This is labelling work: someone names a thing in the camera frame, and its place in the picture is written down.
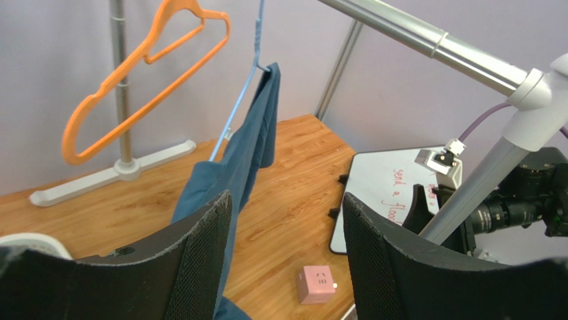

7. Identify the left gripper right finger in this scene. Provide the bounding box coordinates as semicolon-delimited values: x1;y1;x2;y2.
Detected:
342;193;567;319

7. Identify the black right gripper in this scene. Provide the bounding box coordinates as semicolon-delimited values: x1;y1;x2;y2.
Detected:
403;184;476;257

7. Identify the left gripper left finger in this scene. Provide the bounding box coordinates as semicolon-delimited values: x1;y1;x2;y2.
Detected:
1;191;232;319

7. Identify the dark blue t shirt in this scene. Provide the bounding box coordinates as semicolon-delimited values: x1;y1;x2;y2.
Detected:
172;63;281;319

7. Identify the orange plastic hanger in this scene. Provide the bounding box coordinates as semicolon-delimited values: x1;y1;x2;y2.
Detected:
61;0;233;167

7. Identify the light blue wire hanger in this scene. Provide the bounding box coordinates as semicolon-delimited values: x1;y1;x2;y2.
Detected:
208;0;270;161

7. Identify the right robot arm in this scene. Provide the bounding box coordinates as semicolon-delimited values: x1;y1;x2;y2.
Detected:
402;147;567;256

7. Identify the pink power adapter cube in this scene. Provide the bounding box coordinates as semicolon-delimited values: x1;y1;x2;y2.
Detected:
295;265;337;305

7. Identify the white dry erase board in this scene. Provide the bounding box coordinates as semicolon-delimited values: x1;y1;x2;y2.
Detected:
329;146;449;255

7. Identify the white perforated plastic basket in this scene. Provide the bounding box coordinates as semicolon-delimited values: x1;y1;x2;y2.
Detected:
1;233;72;260

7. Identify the silver clothes rack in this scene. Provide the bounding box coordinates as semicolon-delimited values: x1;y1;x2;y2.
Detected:
28;0;568;246

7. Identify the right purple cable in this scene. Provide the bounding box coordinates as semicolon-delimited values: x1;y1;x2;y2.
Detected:
457;101;568;144

